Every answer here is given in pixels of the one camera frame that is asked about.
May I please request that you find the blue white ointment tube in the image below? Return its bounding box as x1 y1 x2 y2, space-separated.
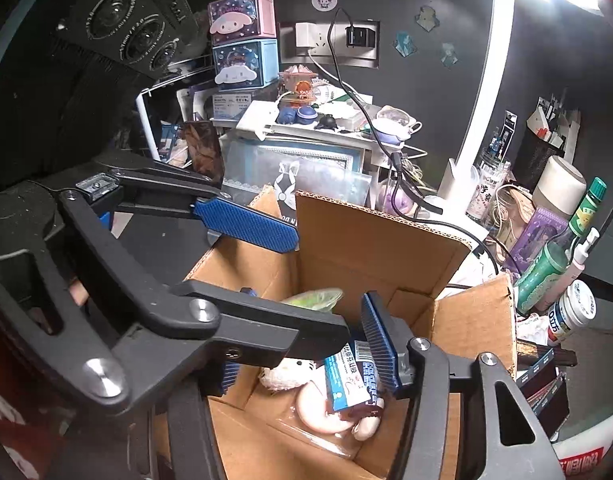
324 339 385 413

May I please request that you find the white crochet kitty plush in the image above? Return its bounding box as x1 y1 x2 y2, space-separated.
259 358 317 391

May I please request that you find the brown cardboard box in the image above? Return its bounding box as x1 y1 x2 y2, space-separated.
150 184 518 480

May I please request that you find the clear plastic zip bag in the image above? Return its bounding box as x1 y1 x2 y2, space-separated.
272 158 371 211

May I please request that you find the small anime figurine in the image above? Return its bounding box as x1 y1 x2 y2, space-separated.
278 65 316 107

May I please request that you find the blue character storage box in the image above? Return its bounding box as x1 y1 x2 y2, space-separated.
212 38 280 91

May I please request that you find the purple card box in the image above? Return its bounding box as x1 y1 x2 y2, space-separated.
511 207 567 272

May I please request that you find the green tube bottle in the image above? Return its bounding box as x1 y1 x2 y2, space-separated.
515 242 568 315

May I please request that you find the white blue pill bottle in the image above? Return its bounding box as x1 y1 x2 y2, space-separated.
547 280 597 347

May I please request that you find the pink character storage box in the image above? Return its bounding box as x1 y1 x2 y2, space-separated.
208 0 277 47

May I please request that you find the white cylinder container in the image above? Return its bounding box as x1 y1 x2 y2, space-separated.
532 155 587 219

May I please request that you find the red lidded white cup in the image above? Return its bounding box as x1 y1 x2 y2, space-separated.
553 414 613 479

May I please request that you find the green glass bottle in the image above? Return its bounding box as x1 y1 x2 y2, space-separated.
568 177 607 246

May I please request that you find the white desk lamp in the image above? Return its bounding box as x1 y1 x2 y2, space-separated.
438 0 601 216

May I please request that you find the black charger cable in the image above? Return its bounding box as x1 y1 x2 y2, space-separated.
326 6 503 281

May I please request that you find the white wall socket panel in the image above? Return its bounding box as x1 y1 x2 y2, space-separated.
277 21 380 68

